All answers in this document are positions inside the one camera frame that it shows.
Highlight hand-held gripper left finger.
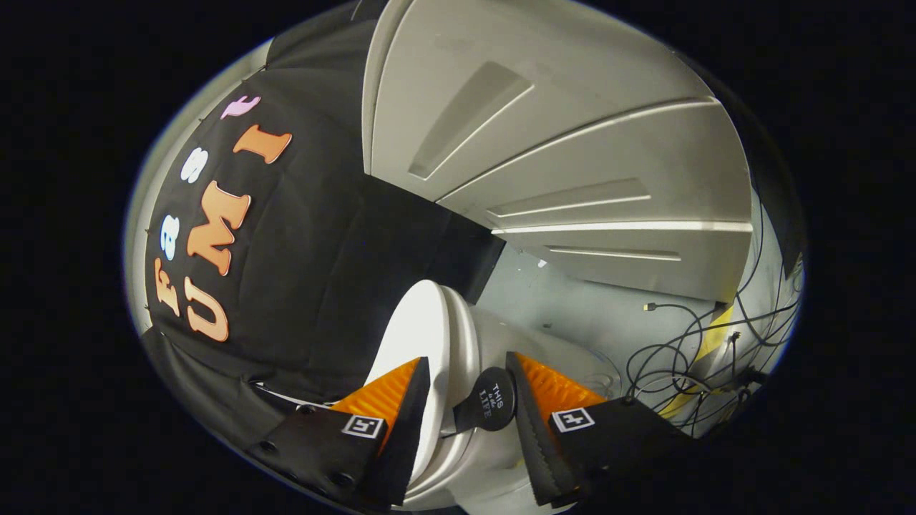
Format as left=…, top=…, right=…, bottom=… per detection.
left=247, top=356, right=432, bottom=510

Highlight white toilet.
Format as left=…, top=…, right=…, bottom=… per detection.
left=401, top=286, right=632, bottom=513

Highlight yellow floor tape strip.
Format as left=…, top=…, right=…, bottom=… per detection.
left=657, top=300, right=738, bottom=420

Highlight white toilet lid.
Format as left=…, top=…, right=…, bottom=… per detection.
left=364, top=279, right=477, bottom=498

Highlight black round lid tab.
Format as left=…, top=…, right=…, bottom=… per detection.
left=453, top=367, right=517, bottom=434

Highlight black backdrop cloth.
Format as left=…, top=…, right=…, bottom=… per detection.
left=142, top=0, right=509, bottom=448

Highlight white drawer cabinet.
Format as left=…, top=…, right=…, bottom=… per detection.
left=361, top=0, right=756, bottom=303

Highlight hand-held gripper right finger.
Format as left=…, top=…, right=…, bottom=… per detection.
left=505, top=350, right=698, bottom=509

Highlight black floor cables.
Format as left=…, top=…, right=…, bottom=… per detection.
left=625, top=193, right=804, bottom=438

